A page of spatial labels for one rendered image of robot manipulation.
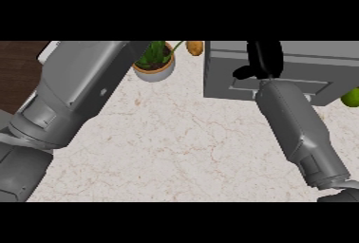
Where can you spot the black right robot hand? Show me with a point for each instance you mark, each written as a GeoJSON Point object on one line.
{"type": "Point", "coordinates": [265, 60]}

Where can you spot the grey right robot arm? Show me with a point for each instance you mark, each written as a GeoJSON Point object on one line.
{"type": "Point", "coordinates": [299, 126]}

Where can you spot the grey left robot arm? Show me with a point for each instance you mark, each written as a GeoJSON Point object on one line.
{"type": "Point", "coordinates": [70, 91]}

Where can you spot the grey drawer cabinet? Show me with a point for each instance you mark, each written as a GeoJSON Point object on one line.
{"type": "Point", "coordinates": [309, 63]}

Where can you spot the brown potato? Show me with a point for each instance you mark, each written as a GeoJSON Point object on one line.
{"type": "Point", "coordinates": [195, 47]}

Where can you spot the green round fruit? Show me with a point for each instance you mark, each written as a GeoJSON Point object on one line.
{"type": "Point", "coordinates": [352, 97]}

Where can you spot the potted green plant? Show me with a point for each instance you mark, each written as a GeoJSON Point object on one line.
{"type": "Point", "coordinates": [155, 63]}

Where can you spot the white panel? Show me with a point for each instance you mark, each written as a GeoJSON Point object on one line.
{"type": "Point", "coordinates": [45, 53]}

